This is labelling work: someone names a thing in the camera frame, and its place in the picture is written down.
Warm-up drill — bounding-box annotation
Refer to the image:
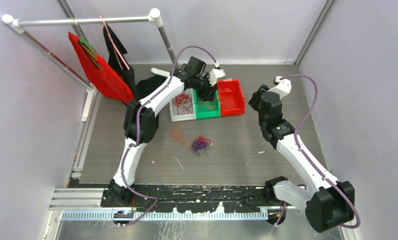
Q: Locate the red plastic bin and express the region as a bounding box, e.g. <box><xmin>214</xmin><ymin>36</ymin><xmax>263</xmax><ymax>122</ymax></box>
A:
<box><xmin>217</xmin><ymin>79</ymin><xmax>245</xmax><ymax>117</ymax></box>

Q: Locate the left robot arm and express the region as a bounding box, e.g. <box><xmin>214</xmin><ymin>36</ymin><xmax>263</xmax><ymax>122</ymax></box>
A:
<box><xmin>103</xmin><ymin>57</ymin><xmax>226</xmax><ymax>207</ymax></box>

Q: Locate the orange string cable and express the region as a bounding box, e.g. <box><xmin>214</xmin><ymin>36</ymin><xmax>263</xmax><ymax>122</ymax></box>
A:
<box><xmin>169</xmin><ymin>97</ymin><xmax>220</xmax><ymax>148</ymax></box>

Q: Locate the red string cable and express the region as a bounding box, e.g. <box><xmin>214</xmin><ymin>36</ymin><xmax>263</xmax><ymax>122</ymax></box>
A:
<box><xmin>171</xmin><ymin>93</ymin><xmax>195</xmax><ymax>116</ymax></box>

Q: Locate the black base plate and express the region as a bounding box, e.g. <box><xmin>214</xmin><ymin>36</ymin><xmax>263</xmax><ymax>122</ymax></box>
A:
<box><xmin>100</xmin><ymin>184</ymin><xmax>283</xmax><ymax>214</ymax></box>

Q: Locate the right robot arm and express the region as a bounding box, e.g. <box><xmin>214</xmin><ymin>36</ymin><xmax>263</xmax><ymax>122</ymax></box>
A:
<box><xmin>248</xmin><ymin>84</ymin><xmax>358</xmax><ymax>233</ymax></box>

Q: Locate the metal clothes rack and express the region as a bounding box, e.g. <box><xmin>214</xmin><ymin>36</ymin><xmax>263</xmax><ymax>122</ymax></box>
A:
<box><xmin>1</xmin><ymin>7</ymin><xmax>203</xmax><ymax>123</ymax></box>

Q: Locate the pink hanger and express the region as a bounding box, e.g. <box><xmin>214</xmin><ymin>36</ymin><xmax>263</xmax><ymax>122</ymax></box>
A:
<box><xmin>99</xmin><ymin>15</ymin><xmax>130</xmax><ymax>71</ymax></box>

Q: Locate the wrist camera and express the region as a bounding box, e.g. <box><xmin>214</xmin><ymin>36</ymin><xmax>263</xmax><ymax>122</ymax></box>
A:
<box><xmin>268</xmin><ymin>76</ymin><xmax>292</xmax><ymax>99</ymax></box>
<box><xmin>208</xmin><ymin>67</ymin><xmax>226</xmax><ymax>87</ymax></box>

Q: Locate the purple string cable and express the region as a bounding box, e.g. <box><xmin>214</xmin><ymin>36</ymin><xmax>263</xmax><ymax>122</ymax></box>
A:
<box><xmin>190</xmin><ymin>136</ymin><xmax>213</xmax><ymax>157</ymax></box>

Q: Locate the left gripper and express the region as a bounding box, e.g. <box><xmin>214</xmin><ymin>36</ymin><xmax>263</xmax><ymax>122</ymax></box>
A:
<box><xmin>193</xmin><ymin>73</ymin><xmax>220</xmax><ymax>102</ymax></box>

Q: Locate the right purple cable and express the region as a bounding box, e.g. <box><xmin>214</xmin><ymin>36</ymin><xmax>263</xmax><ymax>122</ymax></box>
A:
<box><xmin>278</xmin><ymin>74</ymin><xmax>362</xmax><ymax>229</ymax></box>

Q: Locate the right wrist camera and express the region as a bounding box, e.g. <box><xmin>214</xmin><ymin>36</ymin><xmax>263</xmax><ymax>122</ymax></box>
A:
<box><xmin>268</xmin><ymin>76</ymin><xmax>292</xmax><ymax>99</ymax></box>

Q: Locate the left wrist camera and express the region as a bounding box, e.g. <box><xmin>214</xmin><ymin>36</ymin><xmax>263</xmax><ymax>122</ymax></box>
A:
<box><xmin>208</xmin><ymin>67</ymin><xmax>226</xmax><ymax>87</ymax></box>

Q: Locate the green plastic bin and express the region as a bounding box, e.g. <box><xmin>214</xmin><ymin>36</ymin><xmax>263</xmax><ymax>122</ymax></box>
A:
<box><xmin>193</xmin><ymin>90</ymin><xmax>221</xmax><ymax>119</ymax></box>

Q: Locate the aluminium rail frame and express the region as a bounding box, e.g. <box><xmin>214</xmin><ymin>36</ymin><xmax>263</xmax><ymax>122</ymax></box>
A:
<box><xmin>49</xmin><ymin>185</ymin><xmax>351</xmax><ymax>222</ymax></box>

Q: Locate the white plastic bin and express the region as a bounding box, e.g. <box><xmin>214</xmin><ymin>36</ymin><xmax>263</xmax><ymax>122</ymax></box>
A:
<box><xmin>169</xmin><ymin>89</ymin><xmax>197</xmax><ymax>123</ymax></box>

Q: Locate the black cloth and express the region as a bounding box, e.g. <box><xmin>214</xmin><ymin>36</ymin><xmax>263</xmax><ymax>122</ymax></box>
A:
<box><xmin>103</xmin><ymin>25</ymin><xmax>167</xmax><ymax>100</ymax></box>

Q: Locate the red cloth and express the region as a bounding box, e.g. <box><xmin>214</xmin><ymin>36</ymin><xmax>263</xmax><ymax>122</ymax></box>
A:
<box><xmin>68</xmin><ymin>32</ymin><xmax>135</xmax><ymax>104</ymax></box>

